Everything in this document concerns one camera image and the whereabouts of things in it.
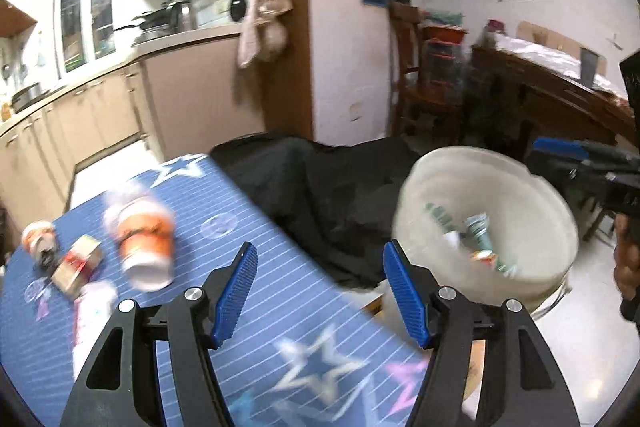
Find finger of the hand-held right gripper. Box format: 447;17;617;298
531;137;640;170
527;152;608;208

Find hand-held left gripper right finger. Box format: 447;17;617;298
382;239;583;427

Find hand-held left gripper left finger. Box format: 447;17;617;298
60;241;258;427

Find white plastic bucket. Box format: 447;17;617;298
380;146;581;333

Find silver foil wrapper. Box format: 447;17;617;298
462;213;503;258

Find large orange paper cup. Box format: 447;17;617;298
102;189;177;292

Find white printed plastic bag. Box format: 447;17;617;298
72;281;121;368

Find red and cream box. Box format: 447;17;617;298
50;234;106;298

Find small orange paper cup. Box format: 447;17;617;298
21;219;57;270

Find person's right hand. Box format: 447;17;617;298
614;212;640;323

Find dark wooden dining table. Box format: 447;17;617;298
470;44;638;168

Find blue star-print tablecloth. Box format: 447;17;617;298
0;152;481;427

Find grey cylindrical container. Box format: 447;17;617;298
580;48;600;85

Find white table cover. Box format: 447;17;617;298
492;32;618;95

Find light wooden board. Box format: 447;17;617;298
517;21;608;72

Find black cloth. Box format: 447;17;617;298
210;134;426;290

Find clear plastic container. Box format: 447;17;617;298
421;39;471;95

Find red plastic basin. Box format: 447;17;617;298
424;25;468;44

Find dark wooden chair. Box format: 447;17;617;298
387;1;466;142

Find beige kitchen base cabinets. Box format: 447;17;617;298
0;22;266;228

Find hanging pink cloth bag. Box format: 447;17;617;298
236;0;293;68

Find steel kettle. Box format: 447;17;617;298
172;1;197;30

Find black frying pan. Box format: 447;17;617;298
112;9;176;32

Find silver cooking pot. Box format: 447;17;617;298
10;82;43;112

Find kitchen window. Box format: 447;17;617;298
54;0;118;75

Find beige wall cabinet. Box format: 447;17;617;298
0;0;38;40

